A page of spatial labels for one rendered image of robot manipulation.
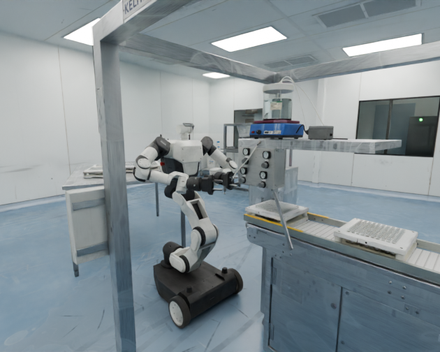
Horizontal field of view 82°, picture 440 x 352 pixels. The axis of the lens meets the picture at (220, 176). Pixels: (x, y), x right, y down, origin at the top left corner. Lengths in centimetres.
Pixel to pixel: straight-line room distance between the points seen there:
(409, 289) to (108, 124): 115
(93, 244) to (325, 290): 99
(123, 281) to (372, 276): 92
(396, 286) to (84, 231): 111
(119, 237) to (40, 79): 500
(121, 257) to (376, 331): 103
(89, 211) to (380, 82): 614
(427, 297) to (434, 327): 14
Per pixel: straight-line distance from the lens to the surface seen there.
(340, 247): 115
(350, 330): 137
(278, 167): 121
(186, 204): 187
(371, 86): 653
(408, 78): 649
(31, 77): 577
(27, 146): 565
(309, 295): 138
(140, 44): 103
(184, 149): 183
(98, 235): 105
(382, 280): 115
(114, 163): 94
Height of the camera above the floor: 130
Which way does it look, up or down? 10 degrees down
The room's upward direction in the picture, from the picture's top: straight up
